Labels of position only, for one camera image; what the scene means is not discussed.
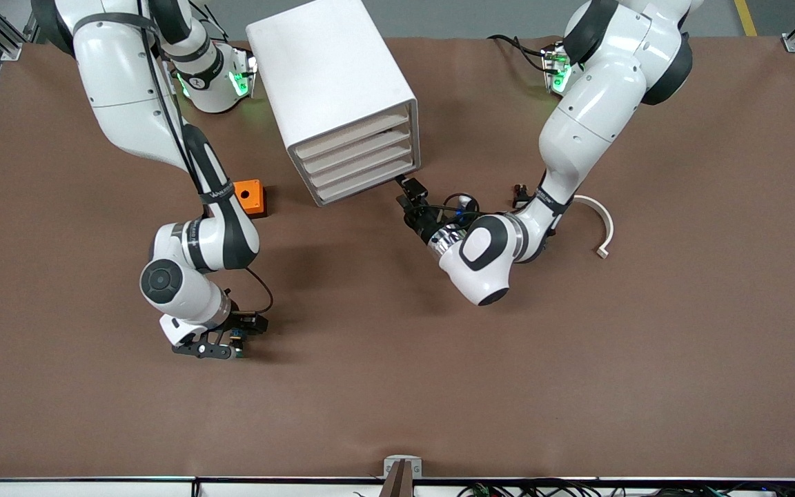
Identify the white plastic drawer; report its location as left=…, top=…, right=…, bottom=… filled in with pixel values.
left=312, top=159, right=416, bottom=204
left=300, top=128, right=413, bottom=175
left=293, top=113, right=412, bottom=162
left=306, top=144, right=414, bottom=189

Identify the white drawer cabinet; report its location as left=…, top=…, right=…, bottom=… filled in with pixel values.
left=245, top=0, right=422, bottom=208

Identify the orange box with hole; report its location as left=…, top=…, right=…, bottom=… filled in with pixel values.
left=232, top=179, right=268, bottom=220

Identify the brown table mat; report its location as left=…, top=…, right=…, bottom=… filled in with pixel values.
left=0, top=35, right=795, bottom=480

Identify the black left base cable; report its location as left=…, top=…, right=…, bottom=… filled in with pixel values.
left=487, top=35, right=551, bottom=72

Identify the white table edge rail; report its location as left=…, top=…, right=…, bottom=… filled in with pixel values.
left=0, top=476, right=795, bottom=497

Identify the white curved bracket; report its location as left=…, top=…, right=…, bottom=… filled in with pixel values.
left=572, top=195, right=615, bottom=260

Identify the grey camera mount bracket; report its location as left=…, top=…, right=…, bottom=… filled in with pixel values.
left=378, top=455, right=423, bottom=497

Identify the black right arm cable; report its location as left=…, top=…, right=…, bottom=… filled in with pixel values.
left=73, top=12, right=275, bottom=317

